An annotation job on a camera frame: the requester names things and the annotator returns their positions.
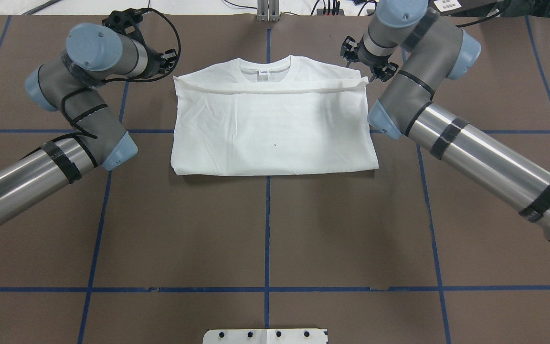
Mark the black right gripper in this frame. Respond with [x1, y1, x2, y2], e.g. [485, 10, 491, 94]
[356, 41, 399, 82]

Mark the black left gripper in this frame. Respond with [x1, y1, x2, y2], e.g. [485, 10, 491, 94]
[141, 45, 178, 80]

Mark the white long-sleeve printed shirt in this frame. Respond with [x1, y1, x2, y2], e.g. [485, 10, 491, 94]
[170, 56, 379, 176]

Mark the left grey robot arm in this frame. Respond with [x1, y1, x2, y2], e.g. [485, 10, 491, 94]
[0, 22, 182, 226]

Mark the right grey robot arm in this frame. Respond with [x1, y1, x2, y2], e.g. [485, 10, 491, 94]
[354, 0, 550, 243]

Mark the black device with white label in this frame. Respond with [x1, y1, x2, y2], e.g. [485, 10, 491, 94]
[428, 0, 505, 18]

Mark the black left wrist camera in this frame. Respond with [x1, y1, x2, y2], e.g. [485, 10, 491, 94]
[101, 8, 144, 36]

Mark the grey aluminium frame post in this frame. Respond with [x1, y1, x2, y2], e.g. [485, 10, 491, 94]
[257, 0, 281, 22]

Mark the white robot mounting base plate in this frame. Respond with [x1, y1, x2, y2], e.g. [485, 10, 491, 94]
[201, 328, 329, 344]

